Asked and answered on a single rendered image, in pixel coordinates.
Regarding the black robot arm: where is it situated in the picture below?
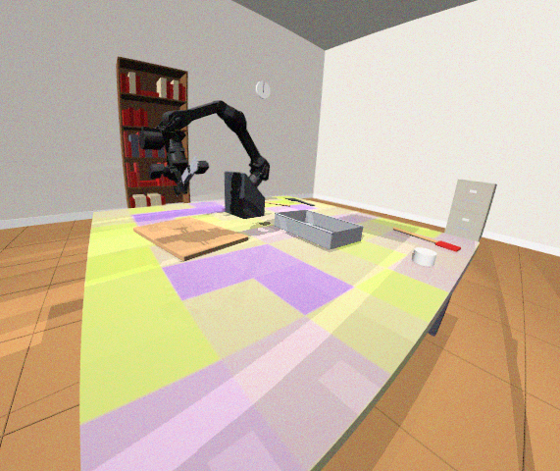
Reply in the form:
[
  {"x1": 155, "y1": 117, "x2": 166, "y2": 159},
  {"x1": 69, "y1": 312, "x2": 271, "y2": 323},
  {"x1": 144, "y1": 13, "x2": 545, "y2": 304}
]
[{"x1": 138, "y1": 100, "x2": 270, "y2": 186}]

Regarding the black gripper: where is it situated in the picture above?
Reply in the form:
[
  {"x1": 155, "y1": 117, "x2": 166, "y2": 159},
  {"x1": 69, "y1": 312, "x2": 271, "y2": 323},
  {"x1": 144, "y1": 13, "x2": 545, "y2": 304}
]
[{"x1": 149, "y1": 145, "x2": 209, "y2": 194}]

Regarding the grey cylinder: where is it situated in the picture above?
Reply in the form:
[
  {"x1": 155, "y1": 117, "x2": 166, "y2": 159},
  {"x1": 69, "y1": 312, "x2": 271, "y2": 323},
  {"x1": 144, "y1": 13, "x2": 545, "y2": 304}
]
[{"x1": 412, "y1": 247, "x2": 436, "y2": 267}]

